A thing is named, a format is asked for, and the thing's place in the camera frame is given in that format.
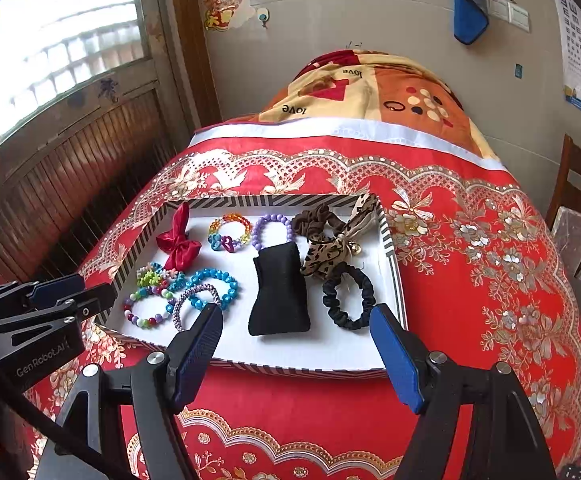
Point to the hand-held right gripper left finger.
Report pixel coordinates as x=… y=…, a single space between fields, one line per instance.
x=198 y=345

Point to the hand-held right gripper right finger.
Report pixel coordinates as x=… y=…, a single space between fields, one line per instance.
x=395 y=355

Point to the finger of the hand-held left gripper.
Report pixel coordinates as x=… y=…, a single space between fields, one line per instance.
x=58 y=285
x=98 y=296

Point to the striped-edge white tray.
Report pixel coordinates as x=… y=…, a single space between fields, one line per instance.
x=330 y=350

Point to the black fabric pouch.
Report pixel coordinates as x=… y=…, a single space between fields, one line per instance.
x=278 y=295

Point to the black scrunchie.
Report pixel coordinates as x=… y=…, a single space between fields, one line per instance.
x=346 y=271

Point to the red floral tablecloth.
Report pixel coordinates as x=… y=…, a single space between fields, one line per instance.
x=470 y=310

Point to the red satin bow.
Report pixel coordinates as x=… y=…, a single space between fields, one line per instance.
x=178 y=250

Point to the wooden slatted panel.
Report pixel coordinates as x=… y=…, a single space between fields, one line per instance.
x=70 y=185

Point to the brown scrunchie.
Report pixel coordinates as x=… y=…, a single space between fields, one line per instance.
x=305 y=220

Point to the orange printed blanket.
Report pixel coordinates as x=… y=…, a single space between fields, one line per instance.
x=420 y=125

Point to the wooden chair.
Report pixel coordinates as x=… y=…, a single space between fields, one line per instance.
x=567 y=180

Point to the window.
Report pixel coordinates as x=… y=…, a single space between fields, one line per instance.
x=70 y=35

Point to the blue grey towel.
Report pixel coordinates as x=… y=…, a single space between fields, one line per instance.
x=465 y=20

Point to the small blue wall sticker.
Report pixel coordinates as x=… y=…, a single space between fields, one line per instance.
x=518 y=71

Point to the red gold wall decoration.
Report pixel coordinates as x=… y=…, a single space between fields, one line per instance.
x=223 y=7

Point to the white wall hook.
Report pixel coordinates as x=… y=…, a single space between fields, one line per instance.
x=262 y=16

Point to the wall poster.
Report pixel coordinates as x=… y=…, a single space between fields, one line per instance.
x=572 y=50

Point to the white wall switch panel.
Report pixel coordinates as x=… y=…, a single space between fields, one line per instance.
x=510 y=10

